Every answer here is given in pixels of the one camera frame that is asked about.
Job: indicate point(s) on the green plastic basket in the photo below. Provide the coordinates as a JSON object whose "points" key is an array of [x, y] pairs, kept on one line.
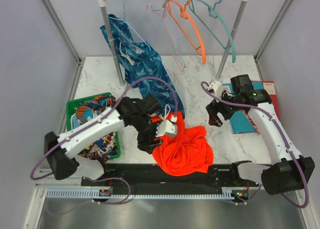
{"points": [[72, 109]]}

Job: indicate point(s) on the orange plastic hanger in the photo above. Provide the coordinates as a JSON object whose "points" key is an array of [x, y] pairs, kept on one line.
{"points": [[192, 29]]}

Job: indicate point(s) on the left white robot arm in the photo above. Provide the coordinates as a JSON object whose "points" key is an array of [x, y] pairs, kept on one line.
{"points": [[62, 151]]}

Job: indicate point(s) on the pink illustrated book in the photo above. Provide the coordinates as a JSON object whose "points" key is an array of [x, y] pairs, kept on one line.
{"points": [[253, 124]]}

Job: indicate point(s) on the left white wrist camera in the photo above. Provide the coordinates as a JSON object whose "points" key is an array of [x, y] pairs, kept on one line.
{"points": [[167, 127]]}

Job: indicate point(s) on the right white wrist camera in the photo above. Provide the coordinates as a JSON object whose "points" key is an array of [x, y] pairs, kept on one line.
{"points": [[217, 88]]}

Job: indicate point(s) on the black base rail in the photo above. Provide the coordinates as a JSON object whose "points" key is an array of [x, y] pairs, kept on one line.
{"points": [[151, 179]]}

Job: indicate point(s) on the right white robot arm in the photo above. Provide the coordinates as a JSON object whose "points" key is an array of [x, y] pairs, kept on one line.
{"points": [[289, 169]]}

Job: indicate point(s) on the white cable duct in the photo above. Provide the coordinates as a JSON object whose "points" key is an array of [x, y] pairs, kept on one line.
{"points": [[99, 194]]}

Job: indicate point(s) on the light blue wire hanger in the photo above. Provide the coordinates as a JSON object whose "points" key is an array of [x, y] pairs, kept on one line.
{"points": [[136, 20]]}

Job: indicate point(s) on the pink wire hanger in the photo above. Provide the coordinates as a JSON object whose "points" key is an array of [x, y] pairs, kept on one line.
{"points": [[159, 26]]}

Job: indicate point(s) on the orange shorts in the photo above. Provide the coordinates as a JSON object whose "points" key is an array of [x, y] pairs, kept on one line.
{"points": [[186, 153]]}

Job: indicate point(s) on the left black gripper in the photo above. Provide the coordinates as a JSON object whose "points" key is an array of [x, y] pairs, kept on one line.
{"points": [[144, 143]]}

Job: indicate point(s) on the teal folder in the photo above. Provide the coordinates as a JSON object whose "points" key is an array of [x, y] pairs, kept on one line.
{"points": [[239, 122]]}

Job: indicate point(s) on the colourful comic print shorts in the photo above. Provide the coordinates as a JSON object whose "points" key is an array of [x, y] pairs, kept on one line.
{"points": [[100, 109]]}

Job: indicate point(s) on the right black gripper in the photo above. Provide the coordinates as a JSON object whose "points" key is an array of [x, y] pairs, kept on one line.
{"points": [[212, 108]]}

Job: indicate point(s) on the red book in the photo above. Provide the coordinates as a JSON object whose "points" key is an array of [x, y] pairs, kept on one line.
{"points": [[269, 86]]}

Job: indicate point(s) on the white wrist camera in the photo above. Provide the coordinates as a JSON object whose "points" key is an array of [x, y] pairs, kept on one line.
{"points": [[167, 127], [217, 88]]}

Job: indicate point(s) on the teal plastic hanger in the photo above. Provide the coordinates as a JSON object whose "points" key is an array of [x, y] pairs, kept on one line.
{"points": [[204, 11]]}

